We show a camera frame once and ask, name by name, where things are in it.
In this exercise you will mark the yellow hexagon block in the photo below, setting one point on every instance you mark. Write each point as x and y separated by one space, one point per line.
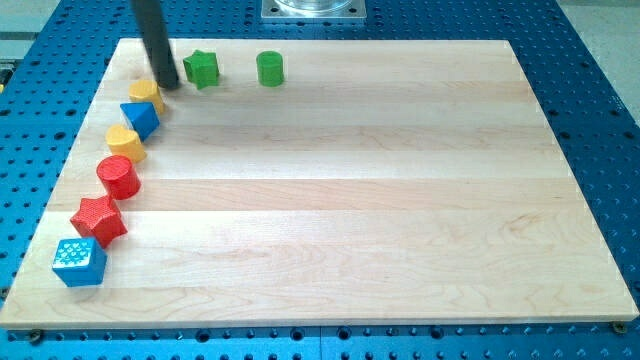
147 91

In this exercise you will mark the light wooden board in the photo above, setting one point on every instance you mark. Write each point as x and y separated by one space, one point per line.
383 182

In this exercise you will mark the green cylinder block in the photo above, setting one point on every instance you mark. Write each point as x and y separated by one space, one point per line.
270 68

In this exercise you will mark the green star block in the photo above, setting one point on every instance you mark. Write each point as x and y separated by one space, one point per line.
202 69

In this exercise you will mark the blue triangle block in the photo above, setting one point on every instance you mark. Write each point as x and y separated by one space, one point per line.
142 116

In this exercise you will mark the yellow heart block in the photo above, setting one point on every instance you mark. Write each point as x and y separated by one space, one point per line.
125 142

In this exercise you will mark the red cylinder block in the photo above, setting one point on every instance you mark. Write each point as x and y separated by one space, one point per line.
118 176

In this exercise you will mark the red star block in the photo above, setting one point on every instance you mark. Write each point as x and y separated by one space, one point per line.
99 218

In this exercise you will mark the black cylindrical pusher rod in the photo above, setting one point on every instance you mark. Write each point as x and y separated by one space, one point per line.
150 21

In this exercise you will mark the blue cube block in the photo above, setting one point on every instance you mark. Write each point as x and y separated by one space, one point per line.
79 262

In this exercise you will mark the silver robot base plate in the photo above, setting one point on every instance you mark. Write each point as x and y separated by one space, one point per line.
313 9

